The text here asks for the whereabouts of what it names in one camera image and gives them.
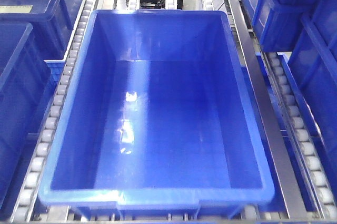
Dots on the large blue plastic bin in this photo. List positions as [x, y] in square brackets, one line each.
[157, 120]

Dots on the blue bin far left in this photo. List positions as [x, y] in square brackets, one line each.
[52, 20]

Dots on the blue bin right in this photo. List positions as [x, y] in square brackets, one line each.
[306, 29]

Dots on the white roller track left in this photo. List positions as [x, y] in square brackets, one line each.
[28, 194]

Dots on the white roller track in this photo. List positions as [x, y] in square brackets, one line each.
[303, 146]
[28, 194]

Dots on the white roller track right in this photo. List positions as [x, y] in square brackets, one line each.
[303, 146]

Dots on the steel shelf divider rail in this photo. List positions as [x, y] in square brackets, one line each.
[294, 204]

